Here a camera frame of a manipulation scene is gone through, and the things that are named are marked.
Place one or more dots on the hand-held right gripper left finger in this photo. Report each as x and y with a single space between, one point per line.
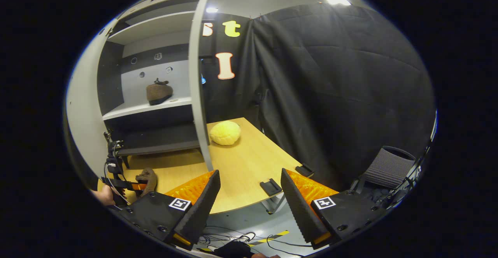
204 207

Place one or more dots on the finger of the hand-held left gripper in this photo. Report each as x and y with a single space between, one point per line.
124 185

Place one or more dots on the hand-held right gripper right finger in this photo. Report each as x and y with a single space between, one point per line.
297 207

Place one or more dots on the brown fluffy shoe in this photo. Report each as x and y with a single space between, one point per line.
149 180
158 92

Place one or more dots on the white grey shoe cabinet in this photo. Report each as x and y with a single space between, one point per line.
175 83

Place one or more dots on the white cabinet shelf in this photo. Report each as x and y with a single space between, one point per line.
148 108
151 26

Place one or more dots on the black table clamp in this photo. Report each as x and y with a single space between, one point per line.
304 171
270 187

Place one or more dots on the yellow black floor tape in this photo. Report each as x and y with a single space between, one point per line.
272 237

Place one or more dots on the yellow round plush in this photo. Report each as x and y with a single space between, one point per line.
225 133

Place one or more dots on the grey mesh chair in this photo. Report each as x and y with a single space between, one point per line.
389 168

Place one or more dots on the black backdrop cloth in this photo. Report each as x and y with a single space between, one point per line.
330 94
212 94

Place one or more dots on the ceiling light panel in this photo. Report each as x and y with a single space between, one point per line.
337 0
212 10

